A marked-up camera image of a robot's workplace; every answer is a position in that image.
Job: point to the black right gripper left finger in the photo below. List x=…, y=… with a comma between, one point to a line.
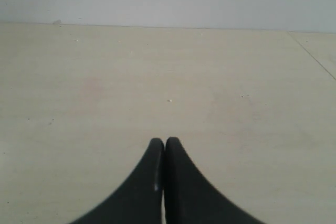
x=139, y=198

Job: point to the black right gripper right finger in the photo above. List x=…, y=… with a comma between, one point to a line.
x=189, y=197

